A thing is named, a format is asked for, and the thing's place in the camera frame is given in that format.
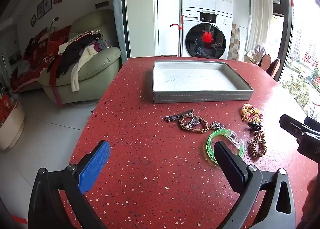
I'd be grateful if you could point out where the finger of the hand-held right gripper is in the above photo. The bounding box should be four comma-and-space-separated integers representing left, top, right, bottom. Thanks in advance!
279, 114, 304, 144
303, 116, 320, 135

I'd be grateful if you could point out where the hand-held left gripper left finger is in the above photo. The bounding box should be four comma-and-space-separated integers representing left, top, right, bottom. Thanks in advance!
28, 140, 111, 229

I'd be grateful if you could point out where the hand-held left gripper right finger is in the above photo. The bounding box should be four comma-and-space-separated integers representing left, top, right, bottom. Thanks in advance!
214, 141, 297, 229

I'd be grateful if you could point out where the green transparent bangle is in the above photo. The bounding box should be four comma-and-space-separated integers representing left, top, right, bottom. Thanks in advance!
206, 129, 245, 167

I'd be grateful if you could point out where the black claw hair clip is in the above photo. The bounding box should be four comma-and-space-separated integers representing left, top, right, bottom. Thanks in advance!
247, 122, 263, 132

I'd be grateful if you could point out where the brown spiral hair tie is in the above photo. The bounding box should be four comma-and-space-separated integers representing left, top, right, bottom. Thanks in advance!
247, 131, 267, 159

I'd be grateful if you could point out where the yellow flower hair tie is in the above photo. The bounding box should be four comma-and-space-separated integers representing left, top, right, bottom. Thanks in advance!
242, 109, 260, 121

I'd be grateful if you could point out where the silver charm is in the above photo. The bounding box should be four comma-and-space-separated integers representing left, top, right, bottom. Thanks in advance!
210, 121, 227, 130

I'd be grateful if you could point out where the pink yellow spiral hair tie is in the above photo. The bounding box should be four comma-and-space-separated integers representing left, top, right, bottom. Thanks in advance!
241, 103, 265, 122

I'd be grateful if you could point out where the small silver metal clip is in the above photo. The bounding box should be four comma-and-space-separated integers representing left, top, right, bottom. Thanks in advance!
186, 118, 201, 129

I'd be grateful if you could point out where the brown braided bracelet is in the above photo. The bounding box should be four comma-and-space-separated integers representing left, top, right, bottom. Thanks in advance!
179, 116, 209, 134

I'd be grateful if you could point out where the long silver hair clip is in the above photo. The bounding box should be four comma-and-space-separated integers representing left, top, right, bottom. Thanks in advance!
164, 109, 195, 122

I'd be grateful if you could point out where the grey jewelry tray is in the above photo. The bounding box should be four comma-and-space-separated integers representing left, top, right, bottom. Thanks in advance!
152, 60, 254, 104

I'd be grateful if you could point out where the dark brown cloth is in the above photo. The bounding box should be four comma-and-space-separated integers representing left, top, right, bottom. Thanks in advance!
300, 176, 320, 229

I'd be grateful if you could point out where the brown chair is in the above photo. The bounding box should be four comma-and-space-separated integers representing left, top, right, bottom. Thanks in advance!
266, 58, 281, 80
259, 54, 272, 72

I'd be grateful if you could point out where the beige bag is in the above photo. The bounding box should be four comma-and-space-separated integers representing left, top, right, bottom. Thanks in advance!
244, 43, 268, 64

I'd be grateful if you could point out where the white round bin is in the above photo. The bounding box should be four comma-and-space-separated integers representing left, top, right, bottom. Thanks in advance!
0, 99, 25, 151

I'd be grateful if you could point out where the pale green sofa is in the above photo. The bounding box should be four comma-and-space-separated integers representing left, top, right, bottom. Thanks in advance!
39, 9, 122, 104

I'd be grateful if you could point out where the checkered cloth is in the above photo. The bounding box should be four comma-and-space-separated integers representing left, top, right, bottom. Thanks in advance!
231, 24, 241, 60

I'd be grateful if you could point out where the pile of clothes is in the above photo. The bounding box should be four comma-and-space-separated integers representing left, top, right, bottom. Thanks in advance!
47, 32, 113, 92

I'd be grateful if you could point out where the red blanket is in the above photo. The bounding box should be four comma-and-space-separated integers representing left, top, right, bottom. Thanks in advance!
10, 26, 72, 93

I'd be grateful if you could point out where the mop with red hook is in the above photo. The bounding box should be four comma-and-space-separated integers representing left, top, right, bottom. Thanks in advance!
170, 15, 186, 57

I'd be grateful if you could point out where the white washing machine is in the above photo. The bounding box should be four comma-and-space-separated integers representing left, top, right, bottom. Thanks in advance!
181, 6, 233, 60

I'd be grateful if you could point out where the grey pillar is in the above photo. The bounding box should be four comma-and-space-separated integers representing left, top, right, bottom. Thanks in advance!
112, 0, 130, 60

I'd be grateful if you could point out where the white cabinet panel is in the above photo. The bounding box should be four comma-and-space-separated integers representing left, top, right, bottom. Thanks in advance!
156, 0, 183, 57

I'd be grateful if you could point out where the black window frame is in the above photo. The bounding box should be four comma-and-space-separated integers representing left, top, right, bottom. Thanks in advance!
276, 0, 295, 83

